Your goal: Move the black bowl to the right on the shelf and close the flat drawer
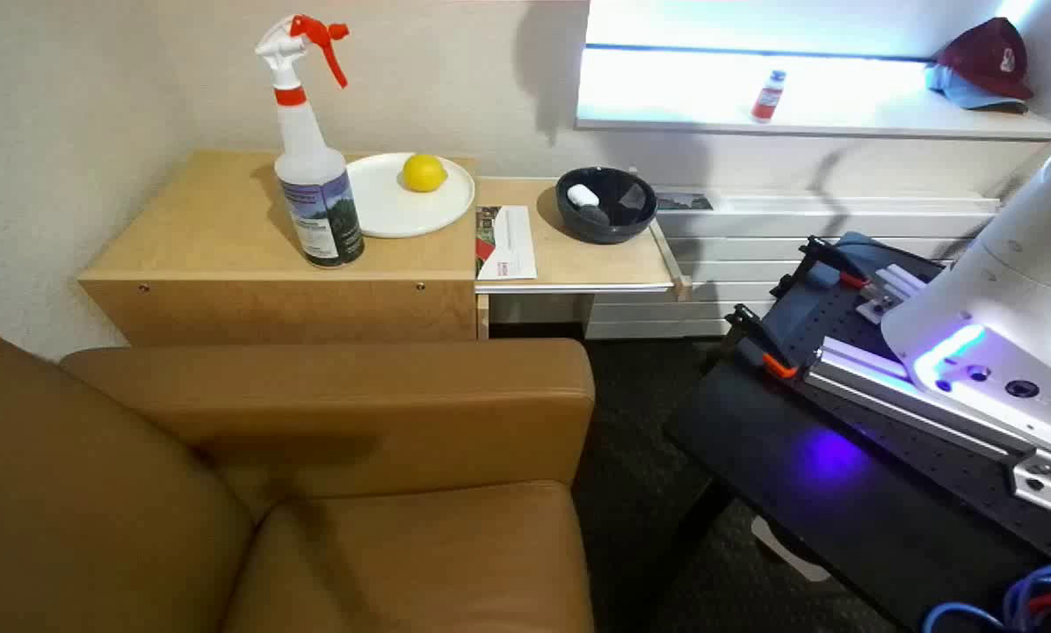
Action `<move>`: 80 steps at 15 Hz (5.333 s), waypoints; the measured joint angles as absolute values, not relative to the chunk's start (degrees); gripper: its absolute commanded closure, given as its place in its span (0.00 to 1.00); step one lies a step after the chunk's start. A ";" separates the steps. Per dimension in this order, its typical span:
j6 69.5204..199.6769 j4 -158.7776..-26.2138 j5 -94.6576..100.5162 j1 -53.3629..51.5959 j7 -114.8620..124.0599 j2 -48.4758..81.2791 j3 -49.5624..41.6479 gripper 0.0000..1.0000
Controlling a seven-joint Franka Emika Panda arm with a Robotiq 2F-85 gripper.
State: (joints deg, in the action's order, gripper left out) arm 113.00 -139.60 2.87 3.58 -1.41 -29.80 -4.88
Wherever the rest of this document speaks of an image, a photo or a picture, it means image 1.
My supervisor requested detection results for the black bowl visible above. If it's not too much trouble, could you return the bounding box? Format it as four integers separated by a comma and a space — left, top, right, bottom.
557, 164, 656, 245

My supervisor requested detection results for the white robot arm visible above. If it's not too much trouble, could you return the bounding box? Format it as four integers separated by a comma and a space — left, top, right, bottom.
882, 155, 1051, 454

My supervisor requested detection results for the flat wooden pull-out drawer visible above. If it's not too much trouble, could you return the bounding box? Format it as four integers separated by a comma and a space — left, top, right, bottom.
478, 175, 691, 299

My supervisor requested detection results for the white and red envelope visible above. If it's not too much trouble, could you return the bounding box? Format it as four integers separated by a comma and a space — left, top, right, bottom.
476, 204, 539, 283

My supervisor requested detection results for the yellow lemon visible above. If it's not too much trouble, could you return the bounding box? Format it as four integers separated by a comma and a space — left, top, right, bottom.
400, 155, 445, 194

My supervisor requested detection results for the white round plate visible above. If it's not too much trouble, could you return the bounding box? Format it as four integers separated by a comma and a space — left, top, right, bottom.
348, 153, 476, 239

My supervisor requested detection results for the spray bottle with red trigger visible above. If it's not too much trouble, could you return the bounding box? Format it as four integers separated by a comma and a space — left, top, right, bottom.
258, 13, 364, 263

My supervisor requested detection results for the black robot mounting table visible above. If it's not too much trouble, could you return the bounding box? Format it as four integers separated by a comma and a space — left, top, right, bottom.
669, 235, 1051, 633

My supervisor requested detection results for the small red bottle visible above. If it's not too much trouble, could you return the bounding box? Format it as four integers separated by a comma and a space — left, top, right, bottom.
752, 72, 787, 123

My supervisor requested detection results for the brown leather armchair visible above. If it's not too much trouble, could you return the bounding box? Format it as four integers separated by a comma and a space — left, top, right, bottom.
0, 337, 595, 633

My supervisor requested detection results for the light wooden cabinet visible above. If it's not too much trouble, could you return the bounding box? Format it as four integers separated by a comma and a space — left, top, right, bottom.
76, 153, 484, 344

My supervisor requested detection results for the maroon baseball cap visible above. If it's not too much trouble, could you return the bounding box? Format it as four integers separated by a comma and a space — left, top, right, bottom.
923, 18, 1035, 109

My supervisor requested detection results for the white wall heater unit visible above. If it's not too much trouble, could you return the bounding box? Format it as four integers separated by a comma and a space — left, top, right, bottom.
484, 187, 1004, 344

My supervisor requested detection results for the red-handled black clamp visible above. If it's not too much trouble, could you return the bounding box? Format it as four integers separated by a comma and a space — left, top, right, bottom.
727, 304, 799, 385

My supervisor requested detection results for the blue cable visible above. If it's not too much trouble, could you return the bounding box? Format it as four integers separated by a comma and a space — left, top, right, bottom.
922, 561, 1051, 633

